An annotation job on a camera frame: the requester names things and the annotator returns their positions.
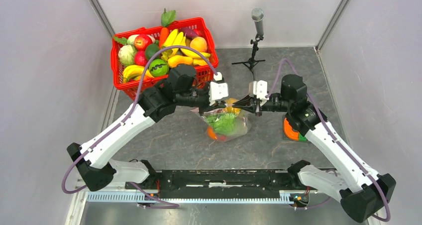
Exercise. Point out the grey microphone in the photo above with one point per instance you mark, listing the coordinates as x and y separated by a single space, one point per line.
257 16

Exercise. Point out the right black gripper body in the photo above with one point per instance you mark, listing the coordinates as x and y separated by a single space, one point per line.
257 104

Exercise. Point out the toy napa cabbage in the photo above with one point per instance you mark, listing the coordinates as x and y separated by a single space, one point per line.
227 124

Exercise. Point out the green white toy cabbage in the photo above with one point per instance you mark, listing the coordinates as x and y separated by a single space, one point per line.
126 55

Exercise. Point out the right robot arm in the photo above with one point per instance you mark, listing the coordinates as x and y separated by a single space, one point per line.
361 190

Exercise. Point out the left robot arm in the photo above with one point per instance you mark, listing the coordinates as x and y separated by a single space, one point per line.
93 159

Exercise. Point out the yellow toy mango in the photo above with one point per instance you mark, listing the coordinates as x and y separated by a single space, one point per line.
178 59

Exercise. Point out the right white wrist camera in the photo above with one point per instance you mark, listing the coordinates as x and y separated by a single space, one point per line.
258 91

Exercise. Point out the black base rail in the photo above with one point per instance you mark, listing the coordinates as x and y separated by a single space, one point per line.
221 184

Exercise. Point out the orange plastic tape dispenser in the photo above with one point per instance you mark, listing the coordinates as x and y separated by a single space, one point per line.
290 134

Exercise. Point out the yellow toy bell pepper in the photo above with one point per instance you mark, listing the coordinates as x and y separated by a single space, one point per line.
229 107

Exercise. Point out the toy peach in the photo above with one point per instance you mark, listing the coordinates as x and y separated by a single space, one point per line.
199 43

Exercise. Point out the black tripod stand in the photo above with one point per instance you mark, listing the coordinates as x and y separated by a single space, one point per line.
252 62

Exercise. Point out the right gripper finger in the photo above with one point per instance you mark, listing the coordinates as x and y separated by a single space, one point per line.
249 109
243 103

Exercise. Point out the red plastic basket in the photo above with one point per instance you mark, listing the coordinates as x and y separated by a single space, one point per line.
204 73

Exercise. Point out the clear zip top bag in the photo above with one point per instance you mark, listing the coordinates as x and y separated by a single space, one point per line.
222 138

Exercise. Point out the pink red toy apple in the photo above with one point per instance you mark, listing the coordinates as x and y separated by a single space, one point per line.
140 58

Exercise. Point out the small round toy watermelon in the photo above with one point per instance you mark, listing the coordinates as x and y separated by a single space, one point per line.
158 68

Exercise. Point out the toy orange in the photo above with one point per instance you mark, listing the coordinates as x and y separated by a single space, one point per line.
211 133

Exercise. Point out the yellow toy banana bunch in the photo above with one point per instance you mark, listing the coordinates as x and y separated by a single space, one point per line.
174 38

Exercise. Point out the dark green toy avocado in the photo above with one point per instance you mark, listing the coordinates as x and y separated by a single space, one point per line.
150 50

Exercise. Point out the purple toy sweet potato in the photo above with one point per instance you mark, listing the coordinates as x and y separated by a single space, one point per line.
189 33

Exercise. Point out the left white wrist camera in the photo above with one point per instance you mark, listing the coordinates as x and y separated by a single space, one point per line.
218 89

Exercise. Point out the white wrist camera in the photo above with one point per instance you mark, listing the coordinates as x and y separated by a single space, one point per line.
258 91
218 89

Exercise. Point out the toy carrot with leaves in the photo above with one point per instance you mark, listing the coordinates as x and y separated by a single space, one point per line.
167 17

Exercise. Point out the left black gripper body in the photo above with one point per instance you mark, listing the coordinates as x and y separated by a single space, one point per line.
203 109

